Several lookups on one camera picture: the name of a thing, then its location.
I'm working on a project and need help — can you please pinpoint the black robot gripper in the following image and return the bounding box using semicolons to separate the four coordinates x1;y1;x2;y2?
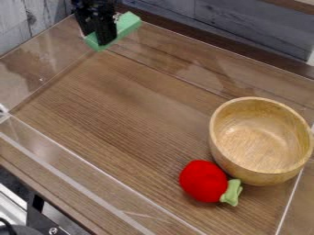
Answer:
70;0;116;46

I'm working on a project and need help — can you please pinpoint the green rectangular block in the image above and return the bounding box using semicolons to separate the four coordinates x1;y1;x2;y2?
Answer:
84;11;141;51

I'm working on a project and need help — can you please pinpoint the light wooden bowl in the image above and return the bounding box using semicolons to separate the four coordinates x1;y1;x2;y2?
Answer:
208;96;314;186

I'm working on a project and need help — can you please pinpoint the red plush tomato toy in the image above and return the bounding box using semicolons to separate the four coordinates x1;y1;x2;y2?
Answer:
179;160;243;207

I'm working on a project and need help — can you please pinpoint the black table clamp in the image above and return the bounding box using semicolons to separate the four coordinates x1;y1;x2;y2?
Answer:
25;195;69;235

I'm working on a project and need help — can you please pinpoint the clear acrylic tray wall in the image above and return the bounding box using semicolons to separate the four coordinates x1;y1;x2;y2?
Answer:
0;106;205;235

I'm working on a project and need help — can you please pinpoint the black cable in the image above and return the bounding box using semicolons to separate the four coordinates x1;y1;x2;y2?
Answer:
0;217;20;235

